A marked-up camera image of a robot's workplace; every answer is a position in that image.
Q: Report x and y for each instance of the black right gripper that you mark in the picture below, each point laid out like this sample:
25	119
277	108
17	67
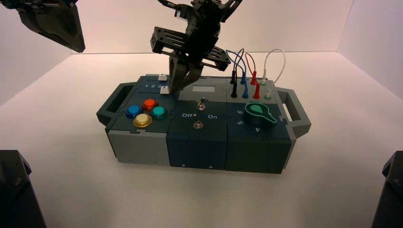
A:
201	41

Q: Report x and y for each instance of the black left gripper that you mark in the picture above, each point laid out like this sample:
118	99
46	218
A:
37	3

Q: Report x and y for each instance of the white slider knob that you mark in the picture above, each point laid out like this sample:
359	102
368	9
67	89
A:
165	91
162	77

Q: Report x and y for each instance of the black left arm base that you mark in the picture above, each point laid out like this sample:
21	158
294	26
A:
15	195

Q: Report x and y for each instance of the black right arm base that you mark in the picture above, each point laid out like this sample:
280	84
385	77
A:
390	195

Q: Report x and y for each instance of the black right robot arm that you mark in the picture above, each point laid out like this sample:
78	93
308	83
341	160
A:
207	6

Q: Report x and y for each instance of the teal round push button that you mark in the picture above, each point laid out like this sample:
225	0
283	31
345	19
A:
159	111

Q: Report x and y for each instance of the red round push button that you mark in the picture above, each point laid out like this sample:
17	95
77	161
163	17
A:
150	104

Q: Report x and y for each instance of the yellow round push button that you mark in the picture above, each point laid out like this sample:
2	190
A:
142	120

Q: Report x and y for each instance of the blue round push button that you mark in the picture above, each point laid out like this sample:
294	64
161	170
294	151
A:
133	110

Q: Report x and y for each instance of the dark modular control box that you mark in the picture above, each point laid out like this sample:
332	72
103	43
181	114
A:
195	151

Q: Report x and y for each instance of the green rotary selector knob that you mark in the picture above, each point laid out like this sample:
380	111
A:
258	114

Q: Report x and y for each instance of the metal toggle switch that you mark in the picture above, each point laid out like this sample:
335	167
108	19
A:
201	106
197	125

